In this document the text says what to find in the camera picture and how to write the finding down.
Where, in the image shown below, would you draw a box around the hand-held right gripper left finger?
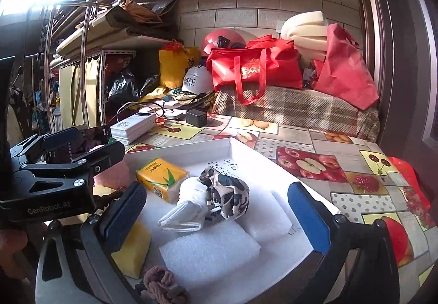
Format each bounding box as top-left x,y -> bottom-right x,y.
36,182 -> 148,304

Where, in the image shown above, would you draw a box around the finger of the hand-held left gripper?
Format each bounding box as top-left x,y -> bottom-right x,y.
11,126 -> 83,165
21,142 -> 126,180

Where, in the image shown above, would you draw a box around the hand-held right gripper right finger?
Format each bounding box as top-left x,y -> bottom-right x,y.
287,182 -> 401,304

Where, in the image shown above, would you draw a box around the small white foam block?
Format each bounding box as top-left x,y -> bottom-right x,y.
244,189 -> 293,242

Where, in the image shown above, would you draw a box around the yellow sponge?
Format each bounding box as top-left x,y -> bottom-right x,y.
110,221 -> 152,279

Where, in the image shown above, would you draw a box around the white cardboard box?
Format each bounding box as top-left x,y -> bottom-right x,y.
113,138 -> 341,304

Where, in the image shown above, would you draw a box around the yellow tissue pack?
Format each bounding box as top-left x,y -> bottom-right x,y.
136,157 -> 190,203

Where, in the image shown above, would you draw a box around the white face mask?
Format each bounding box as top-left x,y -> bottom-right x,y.
157,200 -> 208,232

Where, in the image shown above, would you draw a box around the white sock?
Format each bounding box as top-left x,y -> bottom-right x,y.
177,177 -> 210,207

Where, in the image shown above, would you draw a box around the brown scrunchie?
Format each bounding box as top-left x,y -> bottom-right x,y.
142,266 -> 192,304

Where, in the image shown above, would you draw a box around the leopard print cloth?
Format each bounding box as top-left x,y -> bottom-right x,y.
198,165 -> 250,220

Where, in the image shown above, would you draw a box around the large white foam block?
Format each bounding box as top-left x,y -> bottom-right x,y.
159,218 -> 261,286

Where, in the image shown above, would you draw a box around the person's left hand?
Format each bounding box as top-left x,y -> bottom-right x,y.
0,220 -> 45,280

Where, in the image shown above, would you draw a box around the black smartphone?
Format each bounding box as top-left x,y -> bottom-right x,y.
44,124 -> 113,164

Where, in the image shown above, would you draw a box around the white power bank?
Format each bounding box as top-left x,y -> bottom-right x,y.
109,112 -> 161,145

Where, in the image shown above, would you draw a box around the fruit print tablecloth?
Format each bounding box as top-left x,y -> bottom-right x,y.
126,112 -> 435,304

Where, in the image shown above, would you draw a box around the metal shelf rack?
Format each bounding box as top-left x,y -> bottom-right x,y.
51,35 -> 172,135

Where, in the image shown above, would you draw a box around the black plastic bag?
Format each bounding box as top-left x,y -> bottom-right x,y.
108,69 -> 160,101

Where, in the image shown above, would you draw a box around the chrome pole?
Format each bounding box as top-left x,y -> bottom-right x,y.
46,1 -> 100,135

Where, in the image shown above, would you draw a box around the black charger cube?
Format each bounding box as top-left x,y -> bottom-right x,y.
185,110 -> 208,127

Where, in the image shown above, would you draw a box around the plaid cloth covered bench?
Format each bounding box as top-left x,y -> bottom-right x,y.
212,85 -> 381,144

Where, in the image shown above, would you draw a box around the red printed plastic bag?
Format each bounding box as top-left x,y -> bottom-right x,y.
387,156 -> 432,219

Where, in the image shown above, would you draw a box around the yellow plastic bag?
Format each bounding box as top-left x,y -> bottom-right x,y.
158,42 -> 202,90

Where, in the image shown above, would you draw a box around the white helmet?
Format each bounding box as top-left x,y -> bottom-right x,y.
181,64 -> 215,96

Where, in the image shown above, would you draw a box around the brown bags on shelf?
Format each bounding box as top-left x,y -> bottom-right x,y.
106,0 -> 179,39

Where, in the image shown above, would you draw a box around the red nonwoven bag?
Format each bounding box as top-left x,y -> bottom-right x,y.
313,23 -> 380,110

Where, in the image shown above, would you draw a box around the red tote bag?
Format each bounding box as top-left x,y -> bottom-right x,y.
205,35 -> 304,105

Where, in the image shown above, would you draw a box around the red helmet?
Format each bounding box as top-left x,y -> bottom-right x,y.
201,29 -> 247,56

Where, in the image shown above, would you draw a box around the white foam roll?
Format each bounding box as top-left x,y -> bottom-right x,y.
281,11 -> 330,60

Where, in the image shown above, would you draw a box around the dark brown door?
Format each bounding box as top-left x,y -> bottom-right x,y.
345,0 -> 438,185

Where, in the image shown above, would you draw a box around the brown braided cord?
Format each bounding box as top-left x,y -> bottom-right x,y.
92,188 -> 124,216

